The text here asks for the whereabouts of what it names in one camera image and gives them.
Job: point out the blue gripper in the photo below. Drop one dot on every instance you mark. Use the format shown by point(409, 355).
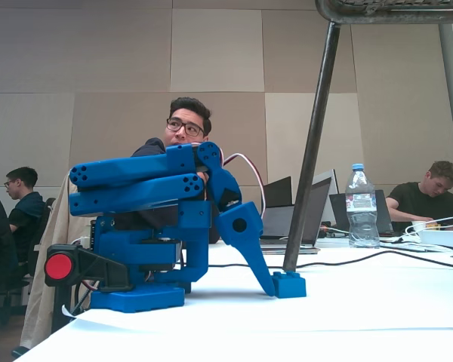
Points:
point(237, 231)

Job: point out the small blue cube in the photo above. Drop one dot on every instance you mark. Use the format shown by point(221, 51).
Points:
point(292, 286)

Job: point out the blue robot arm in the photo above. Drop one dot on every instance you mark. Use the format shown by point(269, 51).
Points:
point(136, 169)

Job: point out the dark grey laptop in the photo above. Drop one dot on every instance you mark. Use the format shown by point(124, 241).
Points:
point(277, 222)

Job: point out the small black laptop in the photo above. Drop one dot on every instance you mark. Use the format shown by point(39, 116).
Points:
point(279, 192)

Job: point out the silver laptop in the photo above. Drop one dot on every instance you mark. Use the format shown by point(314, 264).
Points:
point(330, 203)

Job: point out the clear plastic water bottle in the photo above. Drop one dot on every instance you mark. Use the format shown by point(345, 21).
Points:
point(362, 222)

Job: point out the wide black laptop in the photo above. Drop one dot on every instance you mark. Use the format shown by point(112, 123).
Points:
point(385, 218)

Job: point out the black clamp with red knob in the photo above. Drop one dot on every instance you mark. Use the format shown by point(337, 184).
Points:
point(98, 264)

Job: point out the white cup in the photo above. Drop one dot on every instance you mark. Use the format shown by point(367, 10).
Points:
point(419, 226)

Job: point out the man with black glasses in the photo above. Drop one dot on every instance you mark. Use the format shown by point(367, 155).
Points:
point(188, 113)

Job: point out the blond man in black shirt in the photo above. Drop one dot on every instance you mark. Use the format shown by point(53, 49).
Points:
point(423, 200)

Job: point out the white box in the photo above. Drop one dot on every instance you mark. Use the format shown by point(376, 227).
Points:
point(445, 238)

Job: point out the beige jacket on chair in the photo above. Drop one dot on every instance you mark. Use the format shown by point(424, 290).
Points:
point(49, 264)

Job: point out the black office chair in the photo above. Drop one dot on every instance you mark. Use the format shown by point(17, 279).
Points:
point(41, 234)

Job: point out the man in dark vest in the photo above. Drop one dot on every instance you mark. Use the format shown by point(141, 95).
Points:
point(26, 218)

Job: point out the dark metal stand frame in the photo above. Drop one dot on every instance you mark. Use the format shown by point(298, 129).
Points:
point(317, 124)

